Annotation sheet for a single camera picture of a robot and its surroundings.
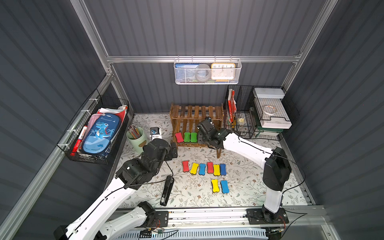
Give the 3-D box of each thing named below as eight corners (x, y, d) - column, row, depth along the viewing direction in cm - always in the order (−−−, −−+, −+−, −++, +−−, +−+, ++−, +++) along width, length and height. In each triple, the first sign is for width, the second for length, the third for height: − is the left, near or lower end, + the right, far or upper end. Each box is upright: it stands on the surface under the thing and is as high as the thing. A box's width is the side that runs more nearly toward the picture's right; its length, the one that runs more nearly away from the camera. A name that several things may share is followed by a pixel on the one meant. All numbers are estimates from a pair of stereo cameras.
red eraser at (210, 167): (207, 173, 91) (207, 171, 89) (206, 163, 95) (206, 162, 93) (213, 173, 91) (213, 171, 89) (212, 163, 95) (213, 162, 93)
